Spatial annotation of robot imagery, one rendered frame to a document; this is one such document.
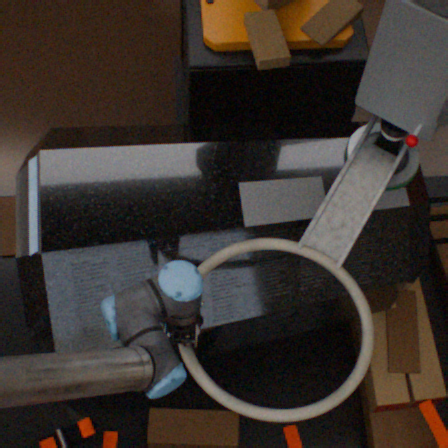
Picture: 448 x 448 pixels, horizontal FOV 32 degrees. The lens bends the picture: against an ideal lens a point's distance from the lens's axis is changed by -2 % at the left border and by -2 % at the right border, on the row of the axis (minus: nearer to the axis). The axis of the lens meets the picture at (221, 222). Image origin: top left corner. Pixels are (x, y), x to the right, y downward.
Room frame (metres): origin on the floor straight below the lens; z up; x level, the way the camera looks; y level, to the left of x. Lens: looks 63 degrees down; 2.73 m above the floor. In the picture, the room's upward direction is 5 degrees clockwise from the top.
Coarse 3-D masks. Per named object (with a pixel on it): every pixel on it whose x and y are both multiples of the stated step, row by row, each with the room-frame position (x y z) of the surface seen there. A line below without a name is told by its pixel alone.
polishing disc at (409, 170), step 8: (360, 128) 1.31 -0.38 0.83; (376, 128) 1.32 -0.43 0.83; (352, 136) 1.28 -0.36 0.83; (360, 136) 1.28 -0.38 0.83; (368, 136) 1.29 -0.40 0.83; (376, 136) 1.29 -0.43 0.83; (352, 144) 1.25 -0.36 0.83; (400, 144) 1.27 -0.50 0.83; (408, 152) 1.25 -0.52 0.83; (416, 152) 1.25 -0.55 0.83; (408, 160) 1.22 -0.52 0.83; (416, 160) 1.22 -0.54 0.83; (400, 168) 1.19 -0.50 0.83; (408, 168) 1.19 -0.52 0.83; (416, 168) 1.20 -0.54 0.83; (392, 176) 1.16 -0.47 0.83; (400, 176) 1.16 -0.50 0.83; (408, 176) 1.17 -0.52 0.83; (392, 184) 1.13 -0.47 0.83; (400, 184) 1.14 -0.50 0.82
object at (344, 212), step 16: (368, 128) 1.19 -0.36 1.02; (368, 144) 1.17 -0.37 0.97; (352, 160) 1.11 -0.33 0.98; (368, 160) 1.12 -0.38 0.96; (384, 160) 1.13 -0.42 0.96; (400, 160) 1.12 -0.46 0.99; (352, 176) 1.08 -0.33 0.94; (368, 176) 1.08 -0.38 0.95; (384, 176) 1.08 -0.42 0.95; (336, 192) 1.03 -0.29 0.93; (352, 192) 1.04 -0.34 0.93; (368, 192) 1.04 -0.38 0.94; (320, 208) 0.97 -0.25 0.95; (336, 208) 0.99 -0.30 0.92; (352, 208) 0.99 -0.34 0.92; (368, 208) 1.00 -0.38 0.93; (320, 224) 0.95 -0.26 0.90; (336, 224) 0.95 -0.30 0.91; (352, 224) 0.95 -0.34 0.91; (304, 240) 0.89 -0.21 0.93; (320, 240) 0.91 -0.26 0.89; (336, 240) 0.91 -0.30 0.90; (352, 240) 0.89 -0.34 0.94; (336, 256) 0.87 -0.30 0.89
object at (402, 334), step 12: (408, 300) 1.04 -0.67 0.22; (396, 312) 0.99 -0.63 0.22; (408, 312) 0.99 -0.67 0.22; (396, 324) 0.94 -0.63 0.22; (408, 324) 0.95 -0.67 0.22; (396, 336) 0.90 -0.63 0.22; (408, 336) 0.90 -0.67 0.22; (396, 348) 0.86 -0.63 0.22; (408, 348) 0.86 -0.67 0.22; (396, 360) 0.81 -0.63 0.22; (408, 360) 0.82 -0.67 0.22; (396, 372) 0.77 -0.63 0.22; (408, 372) 0.78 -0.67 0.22; (420, 372) 0.78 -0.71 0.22
